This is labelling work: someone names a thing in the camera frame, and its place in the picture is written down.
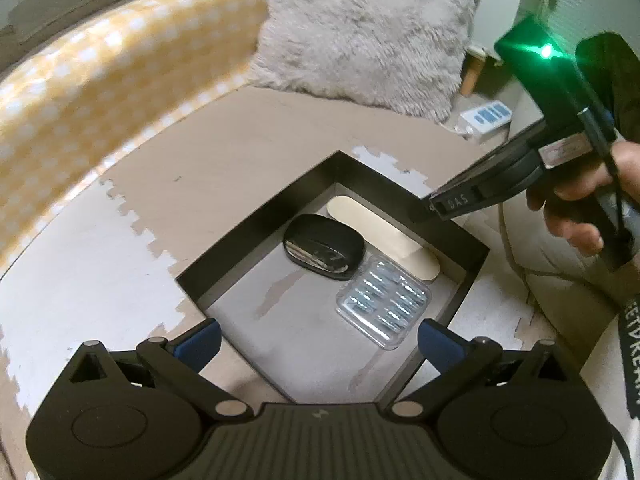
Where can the person's right hand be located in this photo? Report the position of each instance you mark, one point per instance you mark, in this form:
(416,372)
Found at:
(575,232)

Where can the wooden furniture leg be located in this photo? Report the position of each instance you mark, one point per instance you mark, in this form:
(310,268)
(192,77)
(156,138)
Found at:
(471,77)

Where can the beige white foam puzzle mat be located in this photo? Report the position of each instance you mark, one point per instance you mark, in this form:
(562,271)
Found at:
(250,135)

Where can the white blue power strip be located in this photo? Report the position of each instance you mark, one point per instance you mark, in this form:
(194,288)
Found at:
(487,117)

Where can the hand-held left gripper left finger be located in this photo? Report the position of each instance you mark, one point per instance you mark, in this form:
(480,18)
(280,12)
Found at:
(202,341)

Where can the fluffy white pillow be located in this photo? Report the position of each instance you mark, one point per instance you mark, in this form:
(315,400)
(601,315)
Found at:
(370,35)

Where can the black tray box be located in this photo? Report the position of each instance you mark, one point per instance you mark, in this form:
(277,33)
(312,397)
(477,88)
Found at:
(300,320)

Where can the yellow checked bed cover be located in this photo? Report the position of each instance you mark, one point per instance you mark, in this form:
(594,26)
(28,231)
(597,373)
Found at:
(75,90)

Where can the wooden stick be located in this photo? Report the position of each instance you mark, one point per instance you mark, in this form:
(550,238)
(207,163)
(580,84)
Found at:
(380,232)

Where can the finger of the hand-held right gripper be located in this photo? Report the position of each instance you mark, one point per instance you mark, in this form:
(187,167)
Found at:
(457,202)

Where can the black computer mouse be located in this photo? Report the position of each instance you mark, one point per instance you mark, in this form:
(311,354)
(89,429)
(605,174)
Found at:
(325,240)

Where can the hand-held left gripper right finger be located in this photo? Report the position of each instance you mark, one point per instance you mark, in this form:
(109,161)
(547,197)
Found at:
(440,345)

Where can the clear plastic blister pack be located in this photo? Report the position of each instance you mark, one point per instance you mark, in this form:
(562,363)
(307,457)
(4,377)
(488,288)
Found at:
(382,300)

